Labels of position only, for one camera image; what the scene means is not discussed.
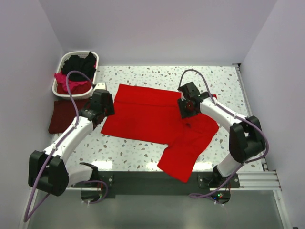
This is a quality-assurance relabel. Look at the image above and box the bright red t-shirt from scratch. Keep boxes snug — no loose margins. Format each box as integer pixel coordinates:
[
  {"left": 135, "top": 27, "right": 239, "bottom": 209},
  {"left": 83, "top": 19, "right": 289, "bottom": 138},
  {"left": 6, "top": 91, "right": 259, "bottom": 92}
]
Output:
[{"left": 101, "top": 84, "right": 219, "bottom": 183}]

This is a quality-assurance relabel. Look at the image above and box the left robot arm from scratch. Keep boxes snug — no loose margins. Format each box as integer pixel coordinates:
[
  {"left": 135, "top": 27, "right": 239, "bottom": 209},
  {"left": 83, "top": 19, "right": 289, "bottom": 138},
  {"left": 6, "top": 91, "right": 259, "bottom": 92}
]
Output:
[{"left": 28, "top": 89, "right": 115, "bottom": 196}]

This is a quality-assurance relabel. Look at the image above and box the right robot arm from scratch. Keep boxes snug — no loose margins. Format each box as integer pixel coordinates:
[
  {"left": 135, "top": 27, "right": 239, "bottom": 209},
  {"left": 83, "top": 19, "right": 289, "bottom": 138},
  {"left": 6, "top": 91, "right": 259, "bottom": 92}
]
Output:
[{"left": 178, "top": 82, "right": 266, "bottom": 187}]

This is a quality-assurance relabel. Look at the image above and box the dark red t-shirt in basket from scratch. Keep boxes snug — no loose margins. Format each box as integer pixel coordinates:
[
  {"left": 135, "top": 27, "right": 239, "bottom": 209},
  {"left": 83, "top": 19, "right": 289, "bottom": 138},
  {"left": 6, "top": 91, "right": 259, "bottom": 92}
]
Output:
[{"left": 56, "top": 82, "right": 92, "bottom": 94}]

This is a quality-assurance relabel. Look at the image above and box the folded dark maroon t-shirt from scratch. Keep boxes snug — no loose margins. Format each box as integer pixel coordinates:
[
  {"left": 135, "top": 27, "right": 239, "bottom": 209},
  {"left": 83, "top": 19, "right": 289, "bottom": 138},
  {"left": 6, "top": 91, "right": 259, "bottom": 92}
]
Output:
[{"left": 48, "top": 100, "right": 76, "bottom": 134}]

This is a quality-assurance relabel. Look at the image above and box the white perforated laundry basket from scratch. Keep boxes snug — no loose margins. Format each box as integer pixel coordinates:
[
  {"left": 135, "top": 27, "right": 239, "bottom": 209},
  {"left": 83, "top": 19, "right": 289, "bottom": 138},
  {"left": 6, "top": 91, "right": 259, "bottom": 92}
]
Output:
[{"left": 52, "top": 51, "right": 99, "bottom": 100}]

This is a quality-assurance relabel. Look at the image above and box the black t-shirt in basket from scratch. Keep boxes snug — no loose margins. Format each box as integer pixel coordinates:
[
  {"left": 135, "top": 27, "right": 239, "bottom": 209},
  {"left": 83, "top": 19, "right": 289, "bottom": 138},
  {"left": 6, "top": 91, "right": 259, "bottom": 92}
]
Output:
[{"left": 61, "top": 52, "right": 97, "bottom": 80}]

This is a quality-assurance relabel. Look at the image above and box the pink t-shirt in basket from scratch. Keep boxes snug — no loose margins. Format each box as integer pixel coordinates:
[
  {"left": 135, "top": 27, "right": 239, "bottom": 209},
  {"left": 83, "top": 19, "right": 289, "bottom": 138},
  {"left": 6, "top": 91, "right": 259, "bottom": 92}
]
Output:
[{"left": 54, "top": 72, "right": 89, "bottom": 88}]

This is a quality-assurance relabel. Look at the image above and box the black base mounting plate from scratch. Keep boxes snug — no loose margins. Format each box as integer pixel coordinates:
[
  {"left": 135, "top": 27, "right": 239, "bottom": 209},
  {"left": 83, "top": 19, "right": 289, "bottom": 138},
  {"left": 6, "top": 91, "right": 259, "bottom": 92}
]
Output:
[{"left": 72, "top": 171, "right": 240, "bottom": 201}]

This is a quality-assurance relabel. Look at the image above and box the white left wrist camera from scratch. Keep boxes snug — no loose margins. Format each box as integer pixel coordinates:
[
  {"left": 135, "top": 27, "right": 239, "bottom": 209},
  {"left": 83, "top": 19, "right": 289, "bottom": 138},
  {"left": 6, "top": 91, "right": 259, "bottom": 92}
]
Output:
[{"left": 93, "top": 82, "right": 107, "bottom": 91}]

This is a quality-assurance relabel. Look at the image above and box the aluminium frame rail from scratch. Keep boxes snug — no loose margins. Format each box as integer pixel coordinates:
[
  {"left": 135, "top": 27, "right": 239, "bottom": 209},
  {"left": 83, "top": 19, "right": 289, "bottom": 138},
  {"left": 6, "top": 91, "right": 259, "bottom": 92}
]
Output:
[{"left": 20, "top": 171, "right": 292, "bottom": 229}]

